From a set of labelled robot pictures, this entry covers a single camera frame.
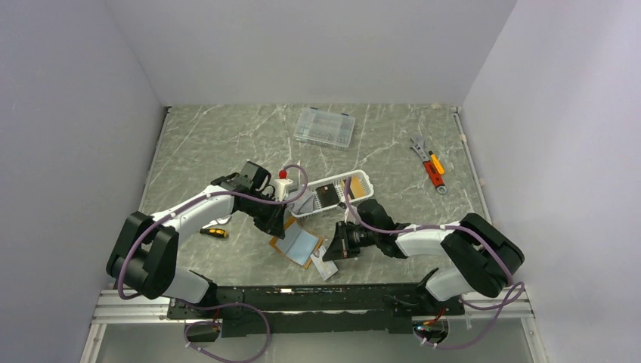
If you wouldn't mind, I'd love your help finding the gold cards stack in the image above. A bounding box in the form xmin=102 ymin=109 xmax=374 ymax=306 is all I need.
xmin=348 ymin=176 xmax=369 ymax=200

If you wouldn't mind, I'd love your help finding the purple cable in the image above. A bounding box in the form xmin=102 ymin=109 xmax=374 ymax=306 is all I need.
xmin=116 ymin=163 xmax=309 ymax=363
xmin=343 ymin=176 xmax=526 ymax=351

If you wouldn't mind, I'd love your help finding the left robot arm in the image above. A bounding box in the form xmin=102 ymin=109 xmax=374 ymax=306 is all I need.
xmin=106 ymin=161 xmax=285 ymax=318

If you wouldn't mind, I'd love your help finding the silver VIP card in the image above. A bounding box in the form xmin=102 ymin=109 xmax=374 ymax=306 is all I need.
xmin=310 ymin=245 xmax=338 ymax=281

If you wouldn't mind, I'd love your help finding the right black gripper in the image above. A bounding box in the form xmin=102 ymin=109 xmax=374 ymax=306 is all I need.
xmin=323 ymin=220 xmax=380 ymax=262

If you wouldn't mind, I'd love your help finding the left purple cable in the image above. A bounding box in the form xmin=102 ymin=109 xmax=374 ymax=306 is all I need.
xmin=116 ymin=163 xmax=309 ymax=363

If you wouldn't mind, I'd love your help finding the clear plastic organizer box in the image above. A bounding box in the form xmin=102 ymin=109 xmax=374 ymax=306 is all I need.
xmin=293 ymin=107 xmax=356 ymax=150

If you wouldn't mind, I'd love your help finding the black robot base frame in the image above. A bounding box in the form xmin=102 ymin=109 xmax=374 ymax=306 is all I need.
xmin=167 ymin=283 xmax=465 ymax=338

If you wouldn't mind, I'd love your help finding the white plastic basket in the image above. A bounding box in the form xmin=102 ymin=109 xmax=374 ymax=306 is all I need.
xmin=288 ymin=169 xmax=374 ymax=219

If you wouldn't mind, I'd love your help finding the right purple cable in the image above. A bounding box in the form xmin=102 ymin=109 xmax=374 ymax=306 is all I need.
xmin=343 ymin=176 xmax=526 ymax=351

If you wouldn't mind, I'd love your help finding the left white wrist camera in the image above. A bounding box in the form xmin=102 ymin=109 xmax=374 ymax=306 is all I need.
xmin=271 ymin=169 xmax=295 ymax=201

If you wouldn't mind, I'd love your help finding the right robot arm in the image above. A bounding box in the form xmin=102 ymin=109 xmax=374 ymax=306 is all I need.
xmin=323 ymin=199 xmax=525 ymax=314

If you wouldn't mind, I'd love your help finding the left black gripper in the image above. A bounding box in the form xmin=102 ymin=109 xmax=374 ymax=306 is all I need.
xmin=240 ymin=191 xmax=287 ymax=239

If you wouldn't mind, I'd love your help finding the red adjustable wrench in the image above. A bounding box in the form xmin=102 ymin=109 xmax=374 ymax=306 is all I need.
xmin=410 ymin=135 xmax=447 ymax=195

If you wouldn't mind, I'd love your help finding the yellow black handled wrench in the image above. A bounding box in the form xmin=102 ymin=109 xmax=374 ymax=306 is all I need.
xmin=199 ymin=216 xmax=232 ymax=239

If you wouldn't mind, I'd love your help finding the black VIP cards stack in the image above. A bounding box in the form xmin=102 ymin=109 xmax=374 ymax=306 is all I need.
xmin=315 ymin=184 xmax=340 ymax=208

